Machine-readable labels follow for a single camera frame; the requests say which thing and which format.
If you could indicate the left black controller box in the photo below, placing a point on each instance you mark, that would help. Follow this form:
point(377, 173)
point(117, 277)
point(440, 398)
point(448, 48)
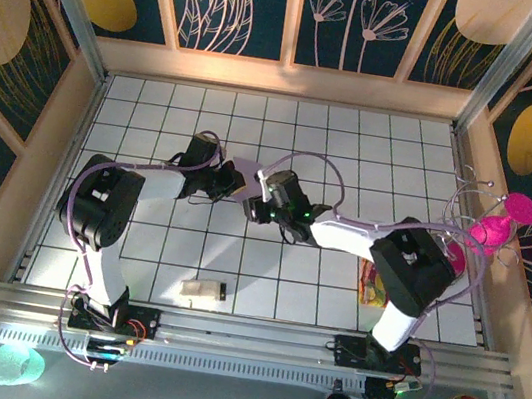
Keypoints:
point(103, 348)

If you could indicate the right black controller box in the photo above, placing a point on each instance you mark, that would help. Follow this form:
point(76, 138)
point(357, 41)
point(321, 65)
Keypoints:
point(377, 389)

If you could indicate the black controller box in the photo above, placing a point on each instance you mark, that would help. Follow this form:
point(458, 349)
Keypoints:
point(377, 389)
point(103, 348)

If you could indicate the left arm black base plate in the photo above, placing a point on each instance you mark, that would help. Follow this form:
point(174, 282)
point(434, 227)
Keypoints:
point(145, 319)

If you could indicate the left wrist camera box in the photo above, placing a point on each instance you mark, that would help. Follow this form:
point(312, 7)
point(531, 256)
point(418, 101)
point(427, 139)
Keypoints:
point(227, 158)

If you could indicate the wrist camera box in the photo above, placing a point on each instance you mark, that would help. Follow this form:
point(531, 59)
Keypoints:
point(263, 184)
point(227, 158)

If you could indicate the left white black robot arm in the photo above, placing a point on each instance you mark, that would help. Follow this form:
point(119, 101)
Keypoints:
point(97, 208)

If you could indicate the colourful candy bag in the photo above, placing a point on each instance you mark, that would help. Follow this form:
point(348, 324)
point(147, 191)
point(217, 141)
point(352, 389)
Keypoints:
point(371, 287)

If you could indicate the translucent green cup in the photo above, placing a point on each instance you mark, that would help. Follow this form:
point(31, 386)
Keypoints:
point(14, 366)

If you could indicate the small white packet black clip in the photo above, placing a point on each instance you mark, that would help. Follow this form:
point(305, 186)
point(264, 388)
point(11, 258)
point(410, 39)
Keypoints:
point(201, 289)

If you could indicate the aluminium frame post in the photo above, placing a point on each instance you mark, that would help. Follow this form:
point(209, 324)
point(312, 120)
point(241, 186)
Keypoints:
point(73, 12)
point(499, 69)

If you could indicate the aluminium mounting rail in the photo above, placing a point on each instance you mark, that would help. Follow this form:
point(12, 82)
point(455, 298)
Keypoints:
point(249, 338)

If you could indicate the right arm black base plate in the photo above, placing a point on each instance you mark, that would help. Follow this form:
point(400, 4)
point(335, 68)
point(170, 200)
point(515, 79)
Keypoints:
point(348, 351)

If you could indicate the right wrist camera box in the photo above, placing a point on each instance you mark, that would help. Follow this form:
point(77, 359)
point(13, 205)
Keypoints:
point(263, 184)

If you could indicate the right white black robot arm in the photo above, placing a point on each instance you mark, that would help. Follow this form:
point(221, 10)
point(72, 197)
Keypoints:
point(412, 268)

